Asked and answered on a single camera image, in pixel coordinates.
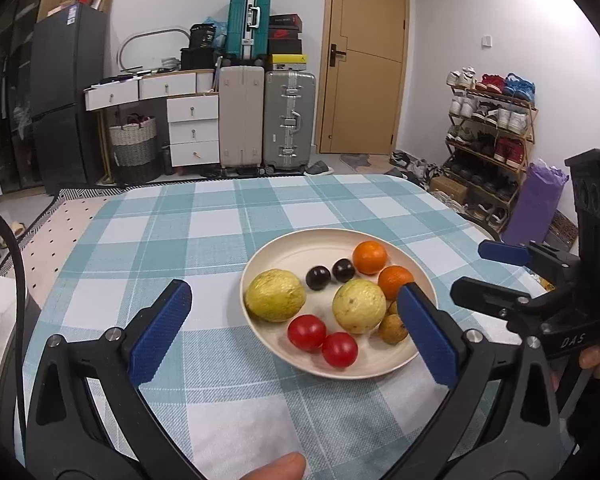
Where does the white foam box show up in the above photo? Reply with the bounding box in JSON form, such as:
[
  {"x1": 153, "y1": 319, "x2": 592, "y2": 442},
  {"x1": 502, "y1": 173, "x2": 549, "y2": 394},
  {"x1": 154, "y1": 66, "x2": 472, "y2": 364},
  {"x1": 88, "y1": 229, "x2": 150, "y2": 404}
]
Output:
[{"x1": 0, "y1": 270, "x2": 41, "y2": 366}]

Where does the black bag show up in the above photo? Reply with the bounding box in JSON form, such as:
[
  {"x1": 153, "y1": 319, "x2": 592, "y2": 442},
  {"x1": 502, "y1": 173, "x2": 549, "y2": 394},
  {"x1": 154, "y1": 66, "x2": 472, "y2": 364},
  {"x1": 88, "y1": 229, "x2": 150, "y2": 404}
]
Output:
[{"x1": 189, "y1": 23, "x2": 217, "y2": 51}]

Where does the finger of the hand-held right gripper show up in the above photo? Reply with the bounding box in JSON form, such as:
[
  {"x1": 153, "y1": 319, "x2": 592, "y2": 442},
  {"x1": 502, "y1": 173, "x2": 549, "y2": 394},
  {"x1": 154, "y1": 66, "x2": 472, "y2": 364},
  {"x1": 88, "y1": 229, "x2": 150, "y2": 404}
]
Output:
[
  {"x1": 450, "y1": 276, "x2": 556, "y2": 322},
  {"x1": 477, "y1": 240, "x2": 581, "y2": 288}
]

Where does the brown doormat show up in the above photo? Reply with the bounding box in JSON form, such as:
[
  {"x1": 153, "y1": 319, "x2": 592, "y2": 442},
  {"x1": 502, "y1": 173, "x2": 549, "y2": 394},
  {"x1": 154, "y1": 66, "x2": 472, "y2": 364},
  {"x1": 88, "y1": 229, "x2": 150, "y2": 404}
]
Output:
[{"x1": 547, "y1": 210, "x2": 579, "y2": 251}]

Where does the black cable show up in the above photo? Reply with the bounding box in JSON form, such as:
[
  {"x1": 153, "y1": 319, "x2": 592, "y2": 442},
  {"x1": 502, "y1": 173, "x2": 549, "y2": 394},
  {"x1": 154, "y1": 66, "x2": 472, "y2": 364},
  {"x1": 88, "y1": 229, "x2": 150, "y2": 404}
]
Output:
[{"x1": 0, "y1": 200, "x2": 28, "y2": 461}]

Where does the black case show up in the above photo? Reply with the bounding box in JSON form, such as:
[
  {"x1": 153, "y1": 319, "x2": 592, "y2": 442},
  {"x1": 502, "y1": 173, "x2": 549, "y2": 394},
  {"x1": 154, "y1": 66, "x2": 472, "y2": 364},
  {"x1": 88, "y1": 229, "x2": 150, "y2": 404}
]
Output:
[{"x1": 180, "y1": 47, "x2": 216, "y2": 71}]

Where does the patterned floor rug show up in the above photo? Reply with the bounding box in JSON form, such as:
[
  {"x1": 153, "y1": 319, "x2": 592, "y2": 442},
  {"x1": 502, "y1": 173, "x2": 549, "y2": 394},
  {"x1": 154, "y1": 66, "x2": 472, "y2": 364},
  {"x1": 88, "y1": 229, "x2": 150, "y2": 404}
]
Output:
[{"x1": 17, "y1": 188, "x2": 126, "y2": 306}]

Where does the dark round plum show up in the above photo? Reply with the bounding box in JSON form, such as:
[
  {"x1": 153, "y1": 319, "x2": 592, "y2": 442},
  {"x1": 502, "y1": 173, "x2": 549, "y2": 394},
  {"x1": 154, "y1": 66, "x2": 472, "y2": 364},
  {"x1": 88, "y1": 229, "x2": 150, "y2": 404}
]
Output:
[
  {"x1": 331, "y1": 258, "x2": 356, "y2": 283},
  {"x1": 306, "y1": 266, "x2": 332, "y2": 292}
]

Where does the teal suitcase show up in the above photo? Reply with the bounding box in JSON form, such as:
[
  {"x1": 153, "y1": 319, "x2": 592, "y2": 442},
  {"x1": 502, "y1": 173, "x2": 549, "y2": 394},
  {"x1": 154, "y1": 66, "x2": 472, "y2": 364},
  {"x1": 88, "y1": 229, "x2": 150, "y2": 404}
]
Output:
[{"x1": 225, "y1": 0, "x2": 273, "y2": 63}]

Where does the pile of floor shoes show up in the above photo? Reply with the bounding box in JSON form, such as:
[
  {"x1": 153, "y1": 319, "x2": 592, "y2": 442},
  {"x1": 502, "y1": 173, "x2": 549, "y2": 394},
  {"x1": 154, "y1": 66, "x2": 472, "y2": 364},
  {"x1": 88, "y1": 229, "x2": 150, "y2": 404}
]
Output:
[{"x1": 390, "y1": 150, "x2": 438, "y2": 183}]

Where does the cardboard box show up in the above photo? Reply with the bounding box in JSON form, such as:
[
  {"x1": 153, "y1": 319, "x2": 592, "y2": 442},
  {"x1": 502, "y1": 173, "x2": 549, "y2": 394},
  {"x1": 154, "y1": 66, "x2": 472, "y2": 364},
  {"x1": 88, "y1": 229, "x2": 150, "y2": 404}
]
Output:
[{"x1": 430, "y1": 176, "x2": 468, "y2": 206}]

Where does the white drawer desk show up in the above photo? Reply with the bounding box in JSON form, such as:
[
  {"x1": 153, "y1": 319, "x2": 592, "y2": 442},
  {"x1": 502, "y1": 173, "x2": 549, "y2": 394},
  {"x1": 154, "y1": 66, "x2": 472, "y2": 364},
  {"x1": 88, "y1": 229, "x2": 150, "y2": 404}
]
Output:
[{"x1": 84, "y1": 69, "x2": 221, "y2": 176}]

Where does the woven laundry basket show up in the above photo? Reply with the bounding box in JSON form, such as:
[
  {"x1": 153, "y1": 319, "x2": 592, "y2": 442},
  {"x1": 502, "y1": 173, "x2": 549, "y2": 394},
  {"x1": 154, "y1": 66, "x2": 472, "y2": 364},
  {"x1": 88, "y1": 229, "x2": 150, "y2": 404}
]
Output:
[{"x1": 109, "y1": 114, "x2": 158, "y2": 184}]

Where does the silver suitcase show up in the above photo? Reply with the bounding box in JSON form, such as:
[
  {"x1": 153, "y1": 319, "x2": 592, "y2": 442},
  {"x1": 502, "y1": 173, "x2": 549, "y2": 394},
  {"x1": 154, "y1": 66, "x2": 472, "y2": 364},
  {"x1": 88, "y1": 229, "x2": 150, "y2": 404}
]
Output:
[{"x1": 263, "y1": 70, "x2": 317, "y2": 172}]

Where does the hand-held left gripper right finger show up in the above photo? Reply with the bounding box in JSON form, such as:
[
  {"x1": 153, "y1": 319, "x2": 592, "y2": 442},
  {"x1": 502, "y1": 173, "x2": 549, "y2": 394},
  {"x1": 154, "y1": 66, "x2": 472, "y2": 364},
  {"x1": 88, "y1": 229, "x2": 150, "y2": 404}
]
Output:
[{"x1": 396, "y1": 282, "x2": 578, "y2": 480}]

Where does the purple bag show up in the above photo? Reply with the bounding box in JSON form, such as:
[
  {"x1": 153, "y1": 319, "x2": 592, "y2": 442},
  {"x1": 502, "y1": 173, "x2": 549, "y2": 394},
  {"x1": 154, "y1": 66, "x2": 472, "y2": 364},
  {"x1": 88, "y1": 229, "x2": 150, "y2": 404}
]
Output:
[{"x1": 502, "y1": 160, "x2": 570, "y2": 247}]

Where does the orange tangerine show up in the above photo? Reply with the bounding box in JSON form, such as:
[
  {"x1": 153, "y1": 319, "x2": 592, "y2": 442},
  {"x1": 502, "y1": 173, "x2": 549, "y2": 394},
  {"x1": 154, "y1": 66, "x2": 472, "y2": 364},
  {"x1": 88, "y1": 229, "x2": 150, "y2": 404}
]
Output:
[
  {"x1": 353, "y1": 241, "x2": 388, "y2": 276},
  {"x1": 377, "y1": 265, "x2": 415, "y2": 302}
]

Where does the beige suitcase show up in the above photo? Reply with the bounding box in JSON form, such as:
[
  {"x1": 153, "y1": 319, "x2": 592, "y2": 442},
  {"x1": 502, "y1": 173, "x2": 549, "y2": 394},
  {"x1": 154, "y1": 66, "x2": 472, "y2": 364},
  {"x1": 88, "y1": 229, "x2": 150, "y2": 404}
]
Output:
[{"x1": 217, "y1": 65, "x2": 266, "y2": 171}]

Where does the person's left hand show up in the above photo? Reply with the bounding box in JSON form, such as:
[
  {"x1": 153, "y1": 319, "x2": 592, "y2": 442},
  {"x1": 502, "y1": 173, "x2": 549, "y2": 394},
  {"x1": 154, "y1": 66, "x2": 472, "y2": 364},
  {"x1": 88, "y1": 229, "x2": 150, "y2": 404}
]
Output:
[{"x1": 240, "y1": 452, "x2": 307, "y2": 480}]

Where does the yellow guava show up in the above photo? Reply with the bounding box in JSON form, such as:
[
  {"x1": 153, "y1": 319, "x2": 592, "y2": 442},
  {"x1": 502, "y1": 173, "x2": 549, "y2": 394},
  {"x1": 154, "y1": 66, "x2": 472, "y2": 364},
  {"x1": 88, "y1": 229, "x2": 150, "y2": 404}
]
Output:
[
  {"x1": 244, "y1": 269, "x2": 307, "y2": 323},
  {"x1": 332, "y1": 280, "x2": 387, "y2": 335}
]

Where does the arched mirror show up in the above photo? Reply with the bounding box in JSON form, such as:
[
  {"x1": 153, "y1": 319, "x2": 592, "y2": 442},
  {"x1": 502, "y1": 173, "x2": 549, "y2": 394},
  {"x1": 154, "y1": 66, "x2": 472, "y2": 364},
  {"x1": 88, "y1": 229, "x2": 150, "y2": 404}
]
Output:
[{"x1": 117, "y1": 27, "x2": 191, "y2": 75}]

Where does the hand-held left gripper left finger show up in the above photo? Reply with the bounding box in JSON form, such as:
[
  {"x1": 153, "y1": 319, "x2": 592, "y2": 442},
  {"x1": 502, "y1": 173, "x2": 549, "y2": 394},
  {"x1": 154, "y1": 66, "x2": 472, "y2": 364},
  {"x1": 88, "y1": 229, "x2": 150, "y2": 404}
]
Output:
[{"x1": 24, "y1": 279, "x2": 201, "y2": 480}]

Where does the red tomato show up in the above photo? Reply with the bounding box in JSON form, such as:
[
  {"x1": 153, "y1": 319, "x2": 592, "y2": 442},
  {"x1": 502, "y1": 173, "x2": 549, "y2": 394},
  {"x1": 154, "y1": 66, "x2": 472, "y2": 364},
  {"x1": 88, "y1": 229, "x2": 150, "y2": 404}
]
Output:
[
  {"x1": 322, "y1": 332, "x2": 359, "y2": 368},
  {"x1": 287, "y1": 314, "x2": 327, "y2": 352}
]

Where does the person's right forearm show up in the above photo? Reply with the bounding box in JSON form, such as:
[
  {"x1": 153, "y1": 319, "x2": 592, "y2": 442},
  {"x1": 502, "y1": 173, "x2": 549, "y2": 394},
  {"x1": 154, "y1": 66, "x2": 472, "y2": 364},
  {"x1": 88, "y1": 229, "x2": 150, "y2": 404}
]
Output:
[{"x1": 560, "y1": 367, "x2": 600, "y2": 453}]

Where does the wooden door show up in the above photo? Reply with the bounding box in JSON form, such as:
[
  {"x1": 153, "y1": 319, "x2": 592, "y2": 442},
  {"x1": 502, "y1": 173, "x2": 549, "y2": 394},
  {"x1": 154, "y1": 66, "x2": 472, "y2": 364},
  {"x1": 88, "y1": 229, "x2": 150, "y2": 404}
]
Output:
[{"x1": 315, "y1": 0, "x2": 411, "y2": 157}]

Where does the blue plastic bag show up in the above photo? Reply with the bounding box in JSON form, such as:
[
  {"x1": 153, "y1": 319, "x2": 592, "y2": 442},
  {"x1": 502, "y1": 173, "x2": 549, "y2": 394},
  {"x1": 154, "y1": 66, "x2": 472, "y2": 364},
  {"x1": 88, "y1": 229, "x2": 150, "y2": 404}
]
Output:
[{"x1": 202, "y1": 16, "x2": 228, "y2": 51}]

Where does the dark grey fridge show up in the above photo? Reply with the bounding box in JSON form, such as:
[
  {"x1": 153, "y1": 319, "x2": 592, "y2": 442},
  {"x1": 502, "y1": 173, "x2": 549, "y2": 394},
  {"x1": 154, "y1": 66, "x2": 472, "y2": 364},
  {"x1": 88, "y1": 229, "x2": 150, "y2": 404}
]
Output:
[{"x1": 30, "y1": 2, "x2": 108, "y2": 196}]

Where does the cream round plate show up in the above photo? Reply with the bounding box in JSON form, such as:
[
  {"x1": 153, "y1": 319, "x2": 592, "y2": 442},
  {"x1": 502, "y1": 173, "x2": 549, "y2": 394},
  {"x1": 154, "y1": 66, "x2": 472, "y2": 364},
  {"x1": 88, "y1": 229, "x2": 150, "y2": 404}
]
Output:
[{"x1": 240, "y1": 229, "x2": 438, "y2": 378}]

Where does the shoe rack with shoes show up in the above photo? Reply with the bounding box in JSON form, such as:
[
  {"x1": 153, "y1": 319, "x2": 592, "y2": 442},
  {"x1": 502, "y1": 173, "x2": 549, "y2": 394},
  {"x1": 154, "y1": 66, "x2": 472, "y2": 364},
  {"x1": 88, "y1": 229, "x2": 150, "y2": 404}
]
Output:
[{"x1": 445, "y1": 66, "x2": 537, "y2": 228}]

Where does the yellow shoe box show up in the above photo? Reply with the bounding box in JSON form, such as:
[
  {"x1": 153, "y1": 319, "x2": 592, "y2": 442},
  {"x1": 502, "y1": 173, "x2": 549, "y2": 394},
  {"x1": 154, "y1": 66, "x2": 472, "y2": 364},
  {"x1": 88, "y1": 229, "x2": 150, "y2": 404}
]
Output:
[{"x1": 266, "y1": 54, "x2": 308, "y2": 72}]

